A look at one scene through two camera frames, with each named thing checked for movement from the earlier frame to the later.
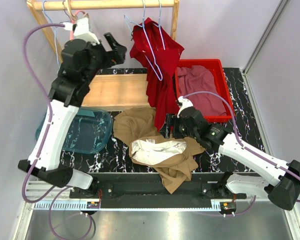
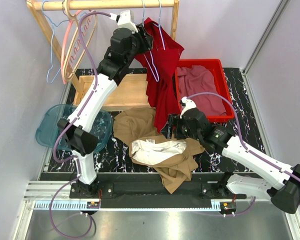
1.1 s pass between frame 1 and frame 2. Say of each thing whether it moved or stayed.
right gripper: stayed
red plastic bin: stayed
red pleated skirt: stayed
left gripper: moved
